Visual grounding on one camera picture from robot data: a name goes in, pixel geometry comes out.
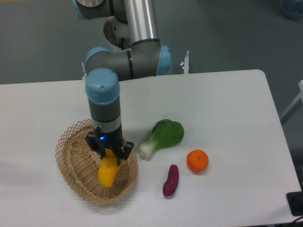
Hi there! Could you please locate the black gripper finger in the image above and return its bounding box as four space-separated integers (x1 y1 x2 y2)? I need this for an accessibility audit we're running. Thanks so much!
85 132 106 158
116 141 134 166

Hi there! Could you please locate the white furniture leg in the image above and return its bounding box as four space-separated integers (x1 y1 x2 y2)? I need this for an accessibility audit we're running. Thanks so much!
279 80 303 125

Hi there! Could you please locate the green bok choy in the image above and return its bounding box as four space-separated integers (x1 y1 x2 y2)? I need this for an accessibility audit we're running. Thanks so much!
139 119 184 160

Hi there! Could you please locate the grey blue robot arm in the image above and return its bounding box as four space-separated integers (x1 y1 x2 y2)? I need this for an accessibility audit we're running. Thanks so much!
73 0 172 165

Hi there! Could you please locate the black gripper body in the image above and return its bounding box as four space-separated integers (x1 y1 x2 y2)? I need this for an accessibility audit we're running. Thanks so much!
93 129 123 154

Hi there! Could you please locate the yellow mango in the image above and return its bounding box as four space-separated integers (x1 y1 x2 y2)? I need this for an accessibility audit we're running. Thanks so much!
98 149 121 188

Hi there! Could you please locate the woven wicker basket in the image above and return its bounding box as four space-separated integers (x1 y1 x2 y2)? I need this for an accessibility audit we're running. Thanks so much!
55 119 138 205

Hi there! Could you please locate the black device at edge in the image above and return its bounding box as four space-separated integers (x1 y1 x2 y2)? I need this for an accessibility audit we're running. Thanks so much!
286 191 303 216

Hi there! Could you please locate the orange tangerine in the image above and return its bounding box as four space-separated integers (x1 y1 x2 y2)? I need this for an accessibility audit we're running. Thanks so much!
186 149 209 174

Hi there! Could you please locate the purple sweet potato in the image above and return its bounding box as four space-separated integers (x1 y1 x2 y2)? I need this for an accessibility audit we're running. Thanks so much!
162 165 179 197

